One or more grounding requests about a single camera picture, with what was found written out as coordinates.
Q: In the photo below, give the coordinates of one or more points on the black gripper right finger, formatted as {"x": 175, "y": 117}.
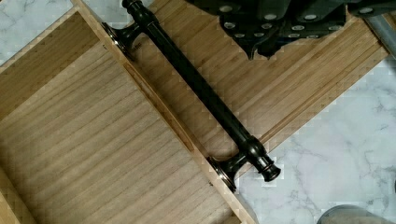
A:
{"x": 313, "y": 21}

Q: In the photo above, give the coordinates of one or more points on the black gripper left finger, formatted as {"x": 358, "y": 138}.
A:
{"x": 253, "y": 28}

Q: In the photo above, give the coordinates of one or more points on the black metal drawer handle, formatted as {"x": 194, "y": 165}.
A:
{"x": 250, "y": 149}

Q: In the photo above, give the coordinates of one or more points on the light wooden drawer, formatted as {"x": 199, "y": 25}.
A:
{"x": 85, "y": 139}

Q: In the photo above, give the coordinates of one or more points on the bamboo cutting board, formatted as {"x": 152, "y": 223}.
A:
{"x": 272, "y": 98}

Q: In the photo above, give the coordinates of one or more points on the grey metal rod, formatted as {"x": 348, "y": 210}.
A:
{"x": 384, "y": 32}

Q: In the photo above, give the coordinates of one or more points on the grey round object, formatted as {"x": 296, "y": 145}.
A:
{"x": 350, "y": 214}

